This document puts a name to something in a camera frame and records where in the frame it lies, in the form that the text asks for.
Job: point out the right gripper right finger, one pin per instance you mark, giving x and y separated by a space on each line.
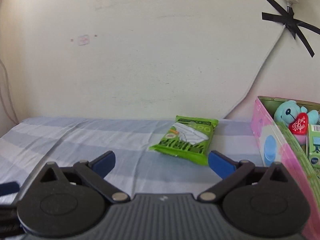
232 173

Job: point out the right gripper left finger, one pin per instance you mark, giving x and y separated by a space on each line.
92 174

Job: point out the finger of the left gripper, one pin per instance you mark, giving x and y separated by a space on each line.
9 188

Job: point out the green wet wipes pack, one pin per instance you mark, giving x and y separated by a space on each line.
188 138

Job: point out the green cardboard box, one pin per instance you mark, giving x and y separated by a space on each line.
313 151

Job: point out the pink macaron biscuit tin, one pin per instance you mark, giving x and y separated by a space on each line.
273 147

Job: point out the long green patterned box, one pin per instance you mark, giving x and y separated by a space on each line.
301 156

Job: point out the teal teddy bear with heart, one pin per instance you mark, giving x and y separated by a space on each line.
296 119

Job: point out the black tape cross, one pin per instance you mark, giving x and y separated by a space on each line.
286 17

